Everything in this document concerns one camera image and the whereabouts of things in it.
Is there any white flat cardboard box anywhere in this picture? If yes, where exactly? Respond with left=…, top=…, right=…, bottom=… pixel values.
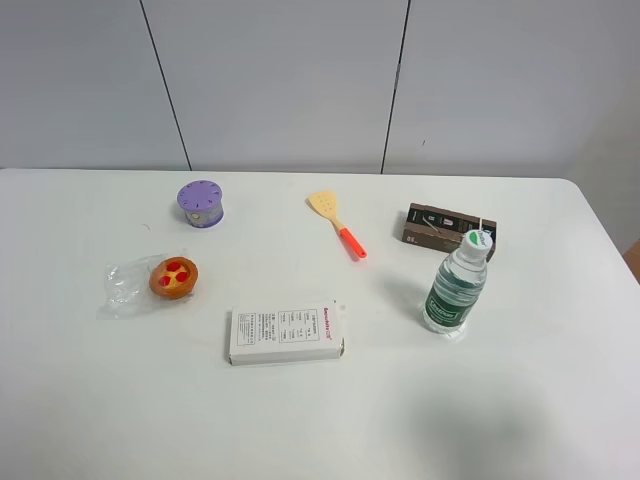
left=228, top=300, right=345, bottom=366

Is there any dark brown carton box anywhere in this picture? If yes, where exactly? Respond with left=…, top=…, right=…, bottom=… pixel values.
left=401, top=203, right=497, bottom=261

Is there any clear water bottle green label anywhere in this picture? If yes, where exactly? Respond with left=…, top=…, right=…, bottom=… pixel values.
left=423, top=229, right=493, bottom=335

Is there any toy fruit tart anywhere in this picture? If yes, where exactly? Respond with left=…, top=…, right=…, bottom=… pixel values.
left=149, top=256, right=199, bottom=300

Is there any clear plastic wrapper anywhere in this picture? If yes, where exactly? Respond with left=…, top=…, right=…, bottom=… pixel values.
left=97, top=254, right=197, bottom=320

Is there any wooden spatula orange handle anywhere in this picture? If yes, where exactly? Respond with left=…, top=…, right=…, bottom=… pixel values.
left=307, top=191, right=367, bottom=259

